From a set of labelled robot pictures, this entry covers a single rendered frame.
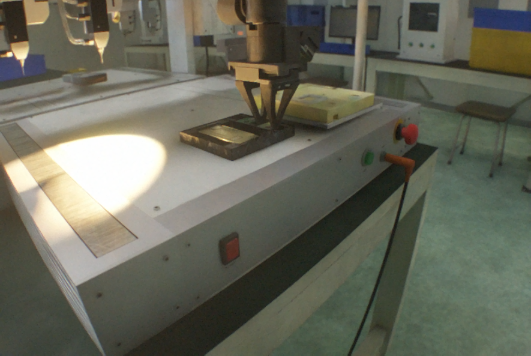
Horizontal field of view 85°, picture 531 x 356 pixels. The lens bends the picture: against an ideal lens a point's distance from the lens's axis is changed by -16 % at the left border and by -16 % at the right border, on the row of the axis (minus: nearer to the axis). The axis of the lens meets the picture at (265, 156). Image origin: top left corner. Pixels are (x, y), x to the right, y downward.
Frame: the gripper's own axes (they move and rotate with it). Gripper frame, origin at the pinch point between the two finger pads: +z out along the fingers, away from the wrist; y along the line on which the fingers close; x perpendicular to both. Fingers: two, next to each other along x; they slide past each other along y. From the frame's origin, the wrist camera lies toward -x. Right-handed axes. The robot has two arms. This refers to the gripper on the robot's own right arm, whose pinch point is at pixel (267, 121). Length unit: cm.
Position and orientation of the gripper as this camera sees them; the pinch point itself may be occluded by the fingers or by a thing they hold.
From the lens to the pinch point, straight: 52.2
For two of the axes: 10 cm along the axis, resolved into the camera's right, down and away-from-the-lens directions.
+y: -7.4, -2.4, 6.3
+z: 0.2, 9.2, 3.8
